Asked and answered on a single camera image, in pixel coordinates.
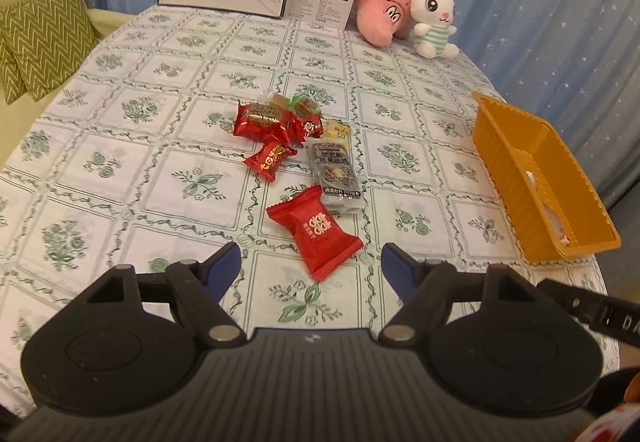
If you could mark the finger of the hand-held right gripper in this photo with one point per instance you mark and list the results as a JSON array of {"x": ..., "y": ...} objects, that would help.
[{"x": 595, "y": 309}]

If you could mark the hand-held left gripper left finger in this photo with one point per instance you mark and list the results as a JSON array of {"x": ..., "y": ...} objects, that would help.
[{"x": 220, "y": 269}]

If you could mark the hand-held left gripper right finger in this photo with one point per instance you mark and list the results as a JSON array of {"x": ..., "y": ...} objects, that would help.
[{"x": 400, "y": 268}]

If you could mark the large red snack packet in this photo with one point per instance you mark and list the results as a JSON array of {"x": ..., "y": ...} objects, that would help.
[{"x": 312, "y": 237}]

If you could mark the black grey snack packet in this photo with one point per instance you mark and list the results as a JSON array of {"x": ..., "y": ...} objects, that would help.
[{"x": 332, "y": 167}]

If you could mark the small red snack packet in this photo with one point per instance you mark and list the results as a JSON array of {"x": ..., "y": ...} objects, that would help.
[{"x": 270, "y": 158}]

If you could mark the yellow snack packet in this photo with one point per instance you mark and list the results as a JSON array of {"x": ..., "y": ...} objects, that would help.
[{"x": 337, "y": 130}]

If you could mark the yellow plastic basket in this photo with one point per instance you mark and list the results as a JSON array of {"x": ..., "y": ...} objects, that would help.
[{"x": 505, "y": 157}]

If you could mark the red snack packet gold print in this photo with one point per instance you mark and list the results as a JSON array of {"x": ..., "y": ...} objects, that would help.
[{"x": 260, "y": 120}]

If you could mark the red candy packet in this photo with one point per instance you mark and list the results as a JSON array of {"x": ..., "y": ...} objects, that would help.
[{"x": 307, "y": 127}]

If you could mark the brown candy clear wrapper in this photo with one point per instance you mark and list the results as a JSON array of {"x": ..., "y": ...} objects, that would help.
[{"x": 279, "y": 101}]

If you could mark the green brown candy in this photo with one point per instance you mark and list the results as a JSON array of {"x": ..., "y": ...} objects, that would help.
[{"x": 305, "y": 105}]

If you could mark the clear wrapped candy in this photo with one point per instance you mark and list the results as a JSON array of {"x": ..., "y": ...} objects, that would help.
[{"x": 564, "y": 238}]

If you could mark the person's red patterned clothing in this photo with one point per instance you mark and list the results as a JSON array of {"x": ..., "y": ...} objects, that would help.
[{"x": 627, "y": 414}]

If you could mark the white bunny plush toy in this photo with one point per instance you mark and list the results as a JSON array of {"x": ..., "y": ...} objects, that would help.
[{"x": 432, "y": 17}]

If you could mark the light green sofa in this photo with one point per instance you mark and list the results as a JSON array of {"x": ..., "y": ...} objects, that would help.
[{"x": 107, "y": 20}]

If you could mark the small green zigzag cushion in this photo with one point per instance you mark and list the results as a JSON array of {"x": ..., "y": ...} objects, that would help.
[{"x": 10, "y": 77}]

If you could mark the large green zigzag cushion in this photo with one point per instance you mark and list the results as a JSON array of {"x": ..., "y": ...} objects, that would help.
[{"x": 45, "y": 32}]

